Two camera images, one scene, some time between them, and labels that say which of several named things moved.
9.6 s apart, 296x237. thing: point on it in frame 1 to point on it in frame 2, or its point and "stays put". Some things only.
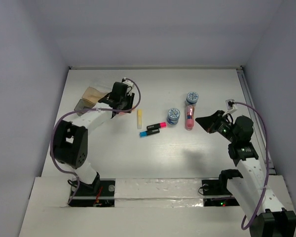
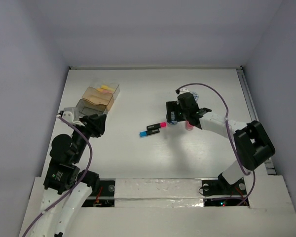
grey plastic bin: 82,104 stays put
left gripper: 128,103 to 94,124
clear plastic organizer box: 92,95 stays put
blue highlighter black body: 144,134 stays put
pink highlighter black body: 161,125 stays put
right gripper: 209,122 to 173,105
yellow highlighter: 139,119 to 106,87
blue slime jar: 173,116 stays put
